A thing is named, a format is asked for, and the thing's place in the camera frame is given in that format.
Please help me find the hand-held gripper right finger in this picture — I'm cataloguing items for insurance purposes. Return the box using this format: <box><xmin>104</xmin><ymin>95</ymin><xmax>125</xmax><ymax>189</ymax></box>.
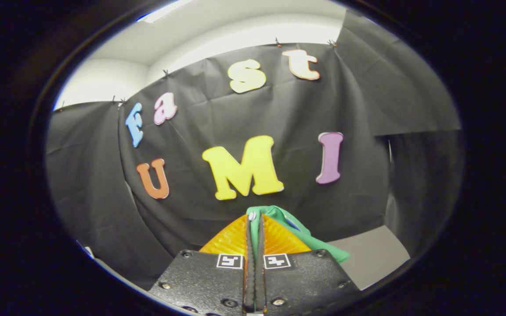
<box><xmin>255</xmin><ymin>214</ymin><xmax>361</xmax><ymax>315</ymax></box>

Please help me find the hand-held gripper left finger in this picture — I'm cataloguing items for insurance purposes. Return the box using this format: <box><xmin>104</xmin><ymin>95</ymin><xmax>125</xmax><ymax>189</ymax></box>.
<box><xmin>148</xmin><ymin>214</ymin><xmax>256</xmax><ymax>315</ymax></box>

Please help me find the green polo shirt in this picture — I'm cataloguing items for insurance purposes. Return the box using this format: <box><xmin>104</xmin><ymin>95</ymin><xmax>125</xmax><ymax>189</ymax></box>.
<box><xmin>246</xmin><ymin>205</ymin><xmax>351</xmax><ymax>264</ymax></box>

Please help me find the grey cabinet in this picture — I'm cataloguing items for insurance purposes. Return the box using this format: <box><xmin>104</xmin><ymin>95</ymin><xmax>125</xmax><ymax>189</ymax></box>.
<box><xmin>327</xmin><ymin>225</ymin><xmax>411</xmax><ymax>291</ymax></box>

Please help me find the white plastic object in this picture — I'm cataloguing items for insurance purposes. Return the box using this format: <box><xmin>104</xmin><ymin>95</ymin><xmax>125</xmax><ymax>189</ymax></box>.
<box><xmin>76</xmin><ymin>241</ymin><xmax>96</xmax><ymax>260</ymax></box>

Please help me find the black backdrop cloth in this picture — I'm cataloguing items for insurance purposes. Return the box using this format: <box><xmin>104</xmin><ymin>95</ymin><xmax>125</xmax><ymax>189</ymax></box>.
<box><xmin>44</xmin><ymin>9</ymin><xmax>464</xmax><ymax>292</ymax></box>

